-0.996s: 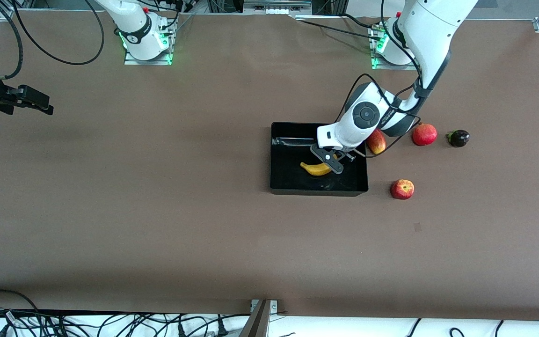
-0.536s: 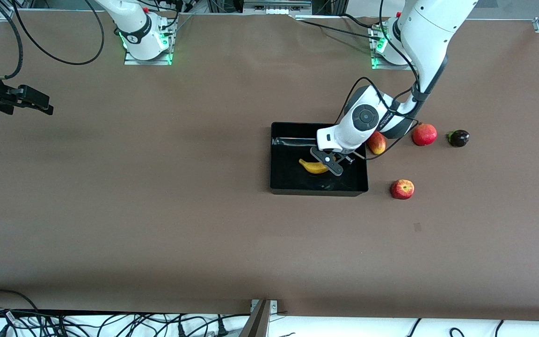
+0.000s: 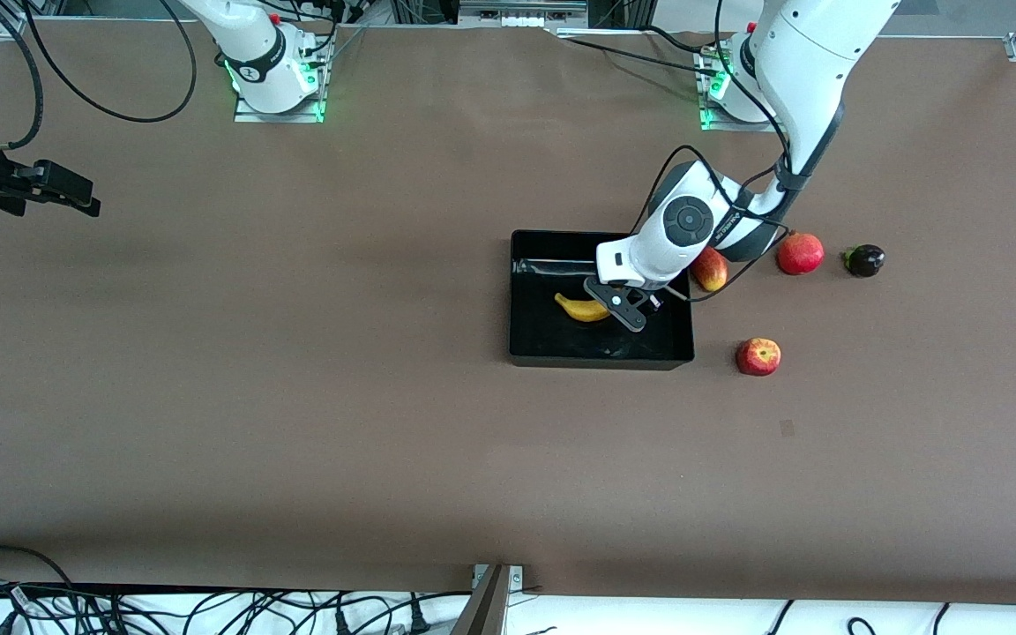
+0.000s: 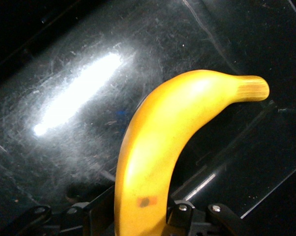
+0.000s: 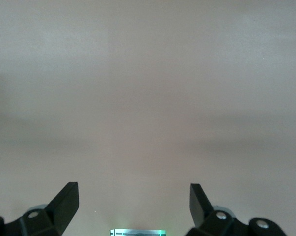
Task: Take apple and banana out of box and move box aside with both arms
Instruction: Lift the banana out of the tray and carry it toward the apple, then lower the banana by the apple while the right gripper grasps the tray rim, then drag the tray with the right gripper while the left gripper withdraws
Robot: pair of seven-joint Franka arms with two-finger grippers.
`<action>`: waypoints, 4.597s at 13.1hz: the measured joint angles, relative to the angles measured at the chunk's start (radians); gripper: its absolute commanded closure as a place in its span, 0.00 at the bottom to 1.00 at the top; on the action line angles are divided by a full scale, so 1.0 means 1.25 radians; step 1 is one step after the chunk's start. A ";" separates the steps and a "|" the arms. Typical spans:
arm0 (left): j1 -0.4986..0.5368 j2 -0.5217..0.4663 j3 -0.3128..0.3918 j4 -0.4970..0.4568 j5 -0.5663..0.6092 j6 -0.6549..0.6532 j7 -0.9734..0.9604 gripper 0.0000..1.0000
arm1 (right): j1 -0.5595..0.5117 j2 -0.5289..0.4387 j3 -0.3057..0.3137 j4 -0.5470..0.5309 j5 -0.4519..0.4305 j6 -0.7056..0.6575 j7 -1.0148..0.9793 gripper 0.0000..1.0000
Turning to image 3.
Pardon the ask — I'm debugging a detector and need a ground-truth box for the dark purple mangosteen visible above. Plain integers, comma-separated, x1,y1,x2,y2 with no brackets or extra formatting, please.
842,244,886,279

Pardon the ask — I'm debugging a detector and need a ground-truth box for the white power strip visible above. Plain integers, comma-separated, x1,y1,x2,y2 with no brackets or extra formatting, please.
459,0,588,27

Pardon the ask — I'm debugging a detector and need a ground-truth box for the red yellow apple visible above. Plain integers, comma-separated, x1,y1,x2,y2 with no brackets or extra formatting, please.
736,338,782,377

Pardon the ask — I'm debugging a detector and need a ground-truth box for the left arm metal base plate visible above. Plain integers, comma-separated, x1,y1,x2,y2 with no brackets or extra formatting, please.
696,40,796,133

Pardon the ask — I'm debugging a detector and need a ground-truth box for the metal corner bracket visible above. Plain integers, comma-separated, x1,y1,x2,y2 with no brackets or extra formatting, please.
471,564,525,590

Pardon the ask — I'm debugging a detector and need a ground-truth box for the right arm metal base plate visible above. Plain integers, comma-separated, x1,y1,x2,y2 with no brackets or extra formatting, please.
233,84,326,123

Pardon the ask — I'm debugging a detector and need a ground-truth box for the red yellow mango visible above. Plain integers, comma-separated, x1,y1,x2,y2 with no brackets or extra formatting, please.
691,247,729,293

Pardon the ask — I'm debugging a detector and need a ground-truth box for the cable bundle at arm base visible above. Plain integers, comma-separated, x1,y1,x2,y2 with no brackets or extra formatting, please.
296,0,363,82

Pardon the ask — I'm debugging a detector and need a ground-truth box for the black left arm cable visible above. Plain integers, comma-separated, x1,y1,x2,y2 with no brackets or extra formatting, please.
631,0,793,305

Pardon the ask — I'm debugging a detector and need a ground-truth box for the red pomegranate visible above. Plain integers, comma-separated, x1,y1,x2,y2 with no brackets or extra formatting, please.
777,231,826,276

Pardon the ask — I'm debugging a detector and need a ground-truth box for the black plastic box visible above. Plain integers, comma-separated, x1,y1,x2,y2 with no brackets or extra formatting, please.
508,229,696,370

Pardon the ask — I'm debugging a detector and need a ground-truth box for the black looping right arm cable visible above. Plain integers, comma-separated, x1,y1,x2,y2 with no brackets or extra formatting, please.
19,0,198,123

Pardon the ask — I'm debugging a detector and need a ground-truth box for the aluminium post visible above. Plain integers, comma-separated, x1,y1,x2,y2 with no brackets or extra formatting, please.
451,564,512,635

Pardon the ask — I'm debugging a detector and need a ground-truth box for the yellow banana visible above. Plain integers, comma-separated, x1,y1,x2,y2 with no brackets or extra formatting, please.
555,294,612,323

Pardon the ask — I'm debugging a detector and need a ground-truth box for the black floor cable arc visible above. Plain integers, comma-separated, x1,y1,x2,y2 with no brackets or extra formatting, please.
0,545,77,590

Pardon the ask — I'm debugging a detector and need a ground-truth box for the black cable on table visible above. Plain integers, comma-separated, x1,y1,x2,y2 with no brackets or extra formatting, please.
561,34,721,78
640,25,731,56

